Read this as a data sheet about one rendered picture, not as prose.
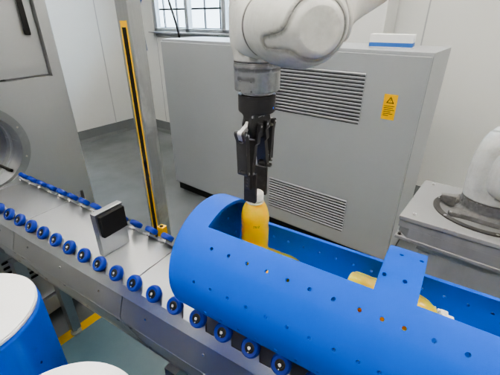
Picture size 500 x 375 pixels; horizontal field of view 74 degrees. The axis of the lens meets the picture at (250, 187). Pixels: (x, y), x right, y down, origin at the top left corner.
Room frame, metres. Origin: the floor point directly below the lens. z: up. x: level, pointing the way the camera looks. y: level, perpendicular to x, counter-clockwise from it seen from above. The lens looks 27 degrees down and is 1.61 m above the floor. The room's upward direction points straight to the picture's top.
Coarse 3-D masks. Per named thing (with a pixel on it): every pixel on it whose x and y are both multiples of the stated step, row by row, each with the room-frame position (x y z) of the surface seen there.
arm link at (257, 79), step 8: (240, 64) 0.63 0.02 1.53; (248, 64) 0.62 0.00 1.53; (256, 64) 0.62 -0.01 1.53; (264, 64) 0.62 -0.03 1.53; (272, 64) 0.63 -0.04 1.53; (240, 72) 0.63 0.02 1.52; (248, 72) 0.62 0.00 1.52; (256, 72) 0.62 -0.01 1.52; (264, 72) 0.62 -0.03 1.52; (272, 72) 0.63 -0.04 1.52; (280, 72) 0.65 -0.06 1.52; (240, 80) 0.63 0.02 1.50; (248, 80) 0.63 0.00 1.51; (256, 80) 0.62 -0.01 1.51; (264, 80) 0.62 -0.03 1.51; (272, 80) 0.63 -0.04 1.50; (280, 80) 0.66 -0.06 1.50; (240, 88) 0.63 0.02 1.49; (248, 88) 0.63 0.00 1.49; (256, 88) 0.62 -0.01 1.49; (264, 88) 0.62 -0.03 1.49; (272, 88) 0.63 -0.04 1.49; (256, 96) 0.63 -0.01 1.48
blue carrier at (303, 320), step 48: (192, 240) 0.56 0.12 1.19; (240, 240) 0.53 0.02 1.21; (288, 240) 0.71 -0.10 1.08; (192, 288) 0.51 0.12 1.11; (240, 288) 0.47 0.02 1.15; (288, 288) 0.44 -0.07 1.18; (336, 288) 0.41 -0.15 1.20; (384, 288) 0.40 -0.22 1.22; (432, 288) 0.52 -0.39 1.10; (288, 336) 0.40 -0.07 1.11; (336, 336) 0.36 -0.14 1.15; (384, 336) 0.34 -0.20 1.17; (432, 336) 0.33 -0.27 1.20; (480, 336) 0.31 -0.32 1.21
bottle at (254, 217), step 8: (248, 208) 0.65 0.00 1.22; (256, 208) 0.64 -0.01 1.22; (264, 208) 0.65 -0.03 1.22; (248, 216) 0.64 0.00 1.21; (256, 216) 0.63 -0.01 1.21; (264, 216) 0.64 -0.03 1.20; (248, 224) 0.64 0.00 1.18; (256, 224) 0.63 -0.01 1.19; (264, 224) 0.64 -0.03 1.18; (248, 232) 0.64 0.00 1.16; (256, 232) 0.63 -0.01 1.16; (264, 232) 0.64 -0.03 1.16; (248, 240) 0.64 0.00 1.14; (256, 240) 0.63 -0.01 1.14; (264, 240) 0.64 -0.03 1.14; (264, 248) 0.64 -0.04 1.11
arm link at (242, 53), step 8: (232, 0) 0.64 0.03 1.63; (240, 0) 0.61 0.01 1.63; (248, 0) 0.59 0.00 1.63; (232, 8) 0.63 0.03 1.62; (240, 8) 0.60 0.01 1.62; (232, 16) 0.63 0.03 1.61; (240, 16) 0.59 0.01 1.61; (232, 24) 0.63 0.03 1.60; (240, 24) 0.59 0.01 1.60; (232, 32) 0.63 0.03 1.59; (240, 32) 0.59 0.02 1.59; (232, 40) 0.63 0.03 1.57; (240, 40) 0.60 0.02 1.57; (232, 48) 0.65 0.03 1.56; (240, 48) 0.61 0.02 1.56; (248, 48) 0.59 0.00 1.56; (240, 56) 0.63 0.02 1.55; (248, 56) 0.61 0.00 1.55; (256, 56) 0.60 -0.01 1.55
